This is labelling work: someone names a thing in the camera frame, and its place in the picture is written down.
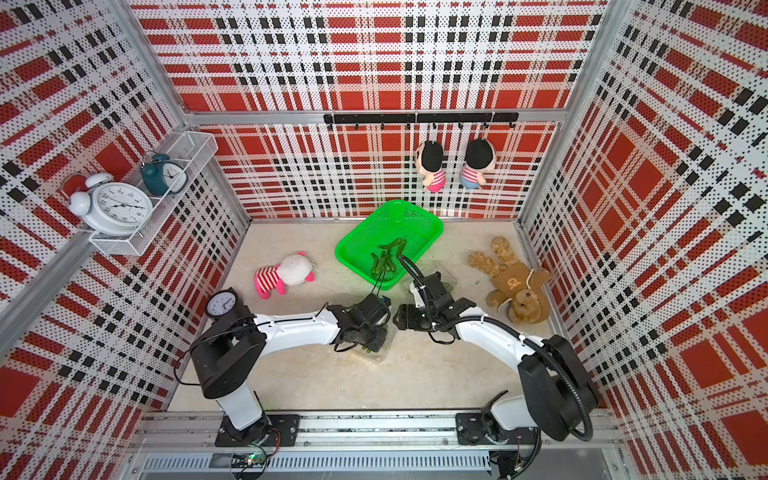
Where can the brown teddy bear plush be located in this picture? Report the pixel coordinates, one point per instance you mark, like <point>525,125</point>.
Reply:
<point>517,287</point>

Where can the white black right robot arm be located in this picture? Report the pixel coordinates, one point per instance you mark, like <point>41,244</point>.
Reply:
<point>558,395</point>

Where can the pink striped white plush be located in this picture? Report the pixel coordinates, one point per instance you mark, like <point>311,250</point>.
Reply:
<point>293,270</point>

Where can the white twin-bell alarm clock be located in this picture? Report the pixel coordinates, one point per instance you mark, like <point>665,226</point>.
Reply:
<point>110,207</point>

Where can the small black alarm clock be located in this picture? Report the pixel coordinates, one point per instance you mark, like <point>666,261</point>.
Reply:
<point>221,303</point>

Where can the small green pepper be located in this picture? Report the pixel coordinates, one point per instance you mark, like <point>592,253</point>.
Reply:
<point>398,245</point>
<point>383,265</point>

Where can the clear plastic clamshell with peppers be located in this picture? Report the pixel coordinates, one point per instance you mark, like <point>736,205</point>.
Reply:
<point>377,350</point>

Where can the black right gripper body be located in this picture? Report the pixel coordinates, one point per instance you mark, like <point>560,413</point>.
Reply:
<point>419,319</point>

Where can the hanging doll pink striped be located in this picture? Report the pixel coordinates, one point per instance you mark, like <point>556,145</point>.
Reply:
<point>429,163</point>

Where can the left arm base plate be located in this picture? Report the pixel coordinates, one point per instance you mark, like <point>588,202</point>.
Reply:
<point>269,431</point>

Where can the hanging doll blue pants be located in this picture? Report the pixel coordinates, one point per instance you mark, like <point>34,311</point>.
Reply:
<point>480,158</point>

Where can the black hook rail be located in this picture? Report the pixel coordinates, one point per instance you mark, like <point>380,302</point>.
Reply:
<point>421,118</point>

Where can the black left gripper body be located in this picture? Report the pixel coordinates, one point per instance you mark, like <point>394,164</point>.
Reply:
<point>371,337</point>

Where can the teal alarm clock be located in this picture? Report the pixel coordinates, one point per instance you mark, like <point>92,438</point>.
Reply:
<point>162,176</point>

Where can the small circuit board with wires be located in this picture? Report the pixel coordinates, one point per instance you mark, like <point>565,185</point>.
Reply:
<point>240,463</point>

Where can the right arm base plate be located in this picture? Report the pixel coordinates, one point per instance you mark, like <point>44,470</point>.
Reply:
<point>476,428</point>

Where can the white wire wall shelf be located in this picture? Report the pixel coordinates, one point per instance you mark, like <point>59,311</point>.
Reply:
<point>192,150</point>

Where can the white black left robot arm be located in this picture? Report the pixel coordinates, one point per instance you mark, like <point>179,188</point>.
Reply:
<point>224,355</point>

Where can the green plastic basket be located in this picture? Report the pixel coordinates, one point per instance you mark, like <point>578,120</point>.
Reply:
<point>373,248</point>

